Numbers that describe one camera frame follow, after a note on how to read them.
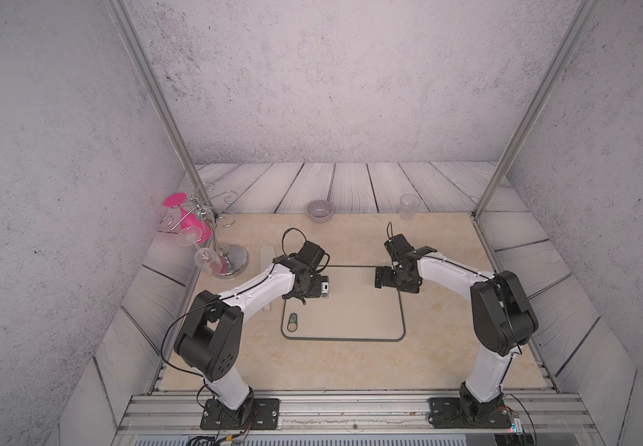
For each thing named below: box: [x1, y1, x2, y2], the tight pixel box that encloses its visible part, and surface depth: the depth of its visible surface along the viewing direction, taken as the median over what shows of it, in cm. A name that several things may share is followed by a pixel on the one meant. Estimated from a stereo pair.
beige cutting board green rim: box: [280, 265, 406, 342], surface depth 91 cm
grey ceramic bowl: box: [306, 199, 334, 224], surface depth 121 cm
